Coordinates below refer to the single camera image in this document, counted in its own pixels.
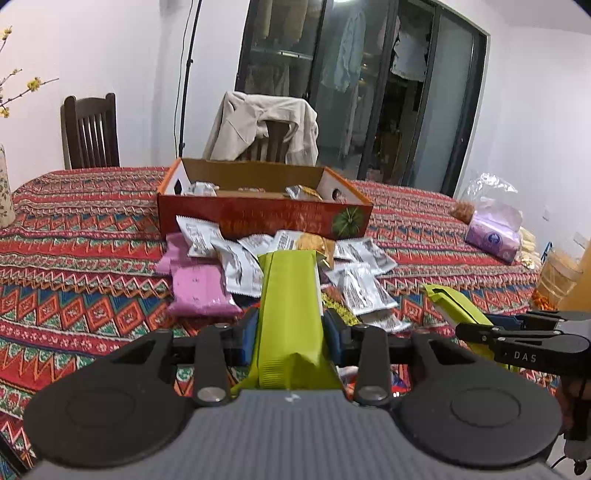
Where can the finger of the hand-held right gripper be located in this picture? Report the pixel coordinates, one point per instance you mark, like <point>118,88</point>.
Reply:
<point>521,322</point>
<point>480,333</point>

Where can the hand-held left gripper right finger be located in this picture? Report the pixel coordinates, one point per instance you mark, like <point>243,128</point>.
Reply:
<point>331,339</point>

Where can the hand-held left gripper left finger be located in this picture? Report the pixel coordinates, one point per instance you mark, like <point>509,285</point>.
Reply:
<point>247,339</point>

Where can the red yellow patterned snack packet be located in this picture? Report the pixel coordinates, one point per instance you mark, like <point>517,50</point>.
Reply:
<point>339,307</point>

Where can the green snack packet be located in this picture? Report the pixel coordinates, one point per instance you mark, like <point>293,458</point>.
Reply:
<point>288,300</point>
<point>450,300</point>

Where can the pile of white snack packets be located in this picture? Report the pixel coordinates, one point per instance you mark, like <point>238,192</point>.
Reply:
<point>364,288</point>

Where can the pink snack packet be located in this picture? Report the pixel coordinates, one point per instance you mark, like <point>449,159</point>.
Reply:
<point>171,256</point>
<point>201,290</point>

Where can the cracker print snack packet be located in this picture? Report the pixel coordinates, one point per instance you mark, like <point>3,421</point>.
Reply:
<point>314,244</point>
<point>302,193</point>

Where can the cardboard box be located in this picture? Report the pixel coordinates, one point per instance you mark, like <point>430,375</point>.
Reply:
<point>277,217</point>

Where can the bag of pale snacks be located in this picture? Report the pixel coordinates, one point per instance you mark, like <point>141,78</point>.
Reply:
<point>528,247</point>

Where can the wooden bucket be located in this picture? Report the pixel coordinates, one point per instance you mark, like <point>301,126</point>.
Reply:
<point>558,277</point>

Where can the purple tissue pack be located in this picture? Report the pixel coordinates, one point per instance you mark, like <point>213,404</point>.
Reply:
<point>494,230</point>

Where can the clear plastic bag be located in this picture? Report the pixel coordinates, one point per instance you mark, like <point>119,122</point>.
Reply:
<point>489,187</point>

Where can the silver snack packet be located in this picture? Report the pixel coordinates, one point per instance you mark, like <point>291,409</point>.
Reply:
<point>202,189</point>

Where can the patterned red tablecloth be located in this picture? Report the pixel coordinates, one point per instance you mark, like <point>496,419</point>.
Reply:
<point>69,258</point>

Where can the dark wooden chair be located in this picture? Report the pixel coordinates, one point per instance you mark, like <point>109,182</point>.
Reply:
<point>90,134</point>
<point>270,143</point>

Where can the chair with beige jacket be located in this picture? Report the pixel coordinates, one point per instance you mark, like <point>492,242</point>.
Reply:
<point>240,124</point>

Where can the glass sliding door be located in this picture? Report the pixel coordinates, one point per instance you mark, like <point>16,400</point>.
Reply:
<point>455,92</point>

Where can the black light stand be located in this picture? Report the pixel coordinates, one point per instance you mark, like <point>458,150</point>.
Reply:
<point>187,83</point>

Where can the floral ceramic vase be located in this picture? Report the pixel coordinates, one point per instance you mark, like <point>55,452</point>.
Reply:
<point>4,189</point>

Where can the hanging white garment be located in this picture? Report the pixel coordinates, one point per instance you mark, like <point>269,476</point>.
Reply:
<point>408,50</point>

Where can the yellow flower branch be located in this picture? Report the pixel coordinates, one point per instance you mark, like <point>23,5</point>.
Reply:
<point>18,94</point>

